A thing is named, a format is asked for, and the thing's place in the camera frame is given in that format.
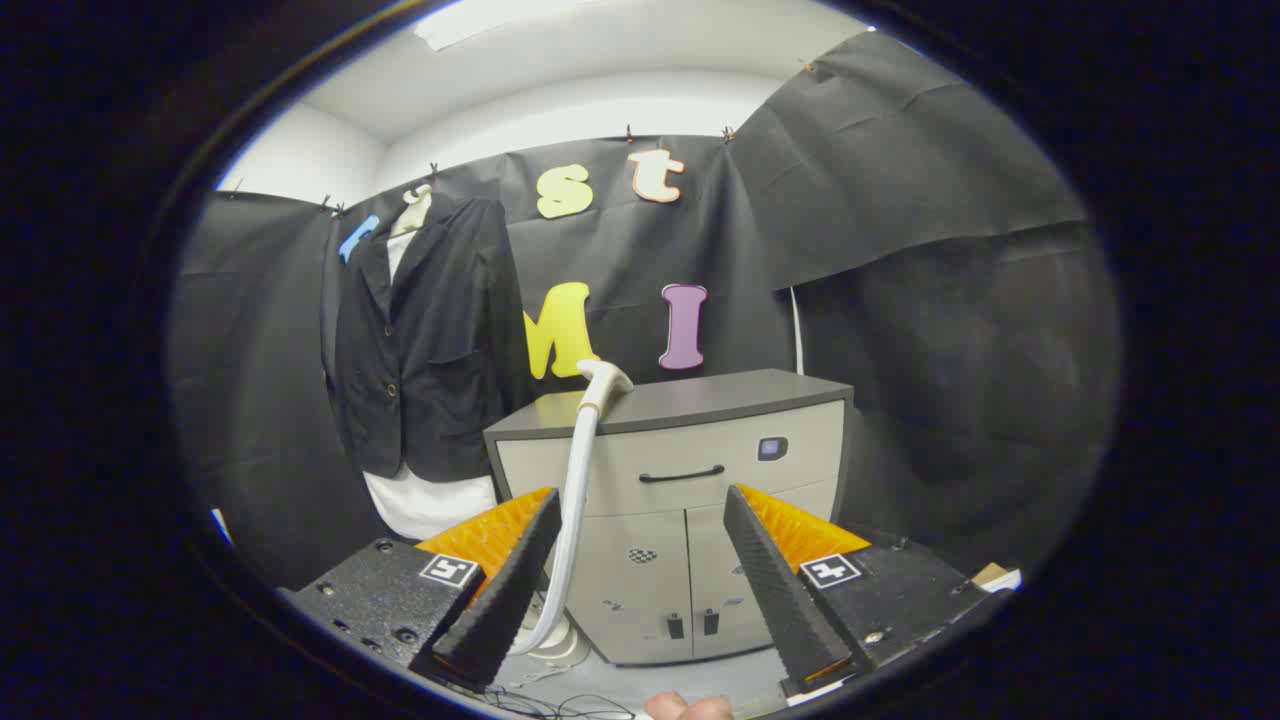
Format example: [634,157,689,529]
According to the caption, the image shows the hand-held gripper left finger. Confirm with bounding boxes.
[290,487,563,691]

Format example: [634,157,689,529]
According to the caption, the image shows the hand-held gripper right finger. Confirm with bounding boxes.
[722,483,1006,698]

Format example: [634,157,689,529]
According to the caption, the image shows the white shirt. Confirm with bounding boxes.
[362,230,499,542]

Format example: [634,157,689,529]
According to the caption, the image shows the white garment steamer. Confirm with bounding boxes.
[505,359,635,669]

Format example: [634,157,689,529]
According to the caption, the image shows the black suit jacket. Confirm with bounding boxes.
[322,195,531,483]

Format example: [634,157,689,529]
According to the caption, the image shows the white clothes hanger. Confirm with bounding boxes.
[388,183,434,239]

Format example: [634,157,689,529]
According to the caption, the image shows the grey cabinet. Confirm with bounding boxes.
[484,368,856,667]

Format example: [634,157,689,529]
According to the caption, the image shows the black backdrop cloth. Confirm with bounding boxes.
[170,28,1121,591]

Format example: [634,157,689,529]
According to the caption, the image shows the ceiling light panel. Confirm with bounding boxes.
[413,0,581,51]

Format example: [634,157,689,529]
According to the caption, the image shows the black drawer handle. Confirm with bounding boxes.
[638,464,726,485]

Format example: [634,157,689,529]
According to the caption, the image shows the black floor cables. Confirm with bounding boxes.
[440,680,636,720]

